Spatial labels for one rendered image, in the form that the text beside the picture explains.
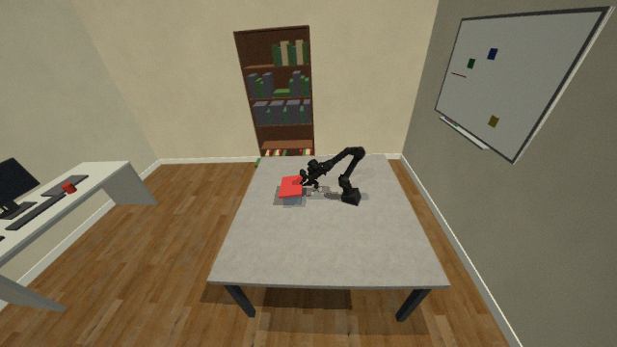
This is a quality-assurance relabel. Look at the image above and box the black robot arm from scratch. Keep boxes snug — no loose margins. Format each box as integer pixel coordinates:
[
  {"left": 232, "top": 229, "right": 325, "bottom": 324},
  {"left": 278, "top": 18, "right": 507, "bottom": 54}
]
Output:
[{"left": 308, "top": 147, "right": 365, "bottom": 196}]

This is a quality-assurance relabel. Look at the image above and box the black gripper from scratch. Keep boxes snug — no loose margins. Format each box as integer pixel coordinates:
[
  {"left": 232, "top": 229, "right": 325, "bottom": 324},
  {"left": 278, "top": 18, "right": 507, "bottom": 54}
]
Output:
[{"left": 300, "top": 169, "right": 319, "bottom": 189}]

